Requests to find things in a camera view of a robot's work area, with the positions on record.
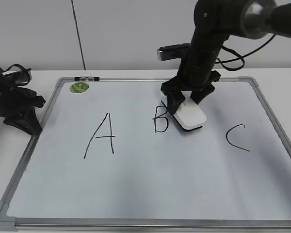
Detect black grey hanger clip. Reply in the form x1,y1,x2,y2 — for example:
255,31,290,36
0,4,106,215
74,76,100,82

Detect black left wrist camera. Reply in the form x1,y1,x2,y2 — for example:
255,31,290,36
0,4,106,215
1,64,32,86

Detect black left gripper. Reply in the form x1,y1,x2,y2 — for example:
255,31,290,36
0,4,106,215
0,82,46,135

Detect white board with grey frame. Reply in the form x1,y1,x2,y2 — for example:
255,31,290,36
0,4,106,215
0,77,291,232

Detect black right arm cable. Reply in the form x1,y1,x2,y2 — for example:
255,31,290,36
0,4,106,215
214,33,277,71

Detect round green magnet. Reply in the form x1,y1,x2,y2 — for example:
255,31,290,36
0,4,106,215
69,82,89,94

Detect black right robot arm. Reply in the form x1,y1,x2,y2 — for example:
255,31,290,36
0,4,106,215
158,0,291,115

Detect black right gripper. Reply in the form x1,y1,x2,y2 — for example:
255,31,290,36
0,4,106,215
161,71,220,114

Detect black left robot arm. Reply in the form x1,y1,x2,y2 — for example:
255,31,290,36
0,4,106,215
0,64,46,135

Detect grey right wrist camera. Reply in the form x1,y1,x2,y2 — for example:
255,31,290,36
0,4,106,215
157,43,190,61

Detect white whiteboard eraser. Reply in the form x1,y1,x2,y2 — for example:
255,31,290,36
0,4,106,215
172,97,207,132

